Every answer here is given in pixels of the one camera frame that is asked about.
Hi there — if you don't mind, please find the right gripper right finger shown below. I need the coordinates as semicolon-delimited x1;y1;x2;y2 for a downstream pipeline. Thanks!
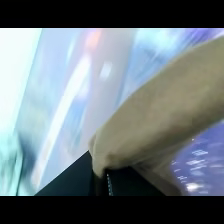
105;165;165;197

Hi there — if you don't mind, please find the brown T-shirt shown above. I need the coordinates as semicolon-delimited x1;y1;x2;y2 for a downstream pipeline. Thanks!
87;34;224;197

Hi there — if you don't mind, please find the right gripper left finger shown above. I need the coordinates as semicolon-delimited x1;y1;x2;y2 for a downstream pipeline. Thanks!
34;150;109;197

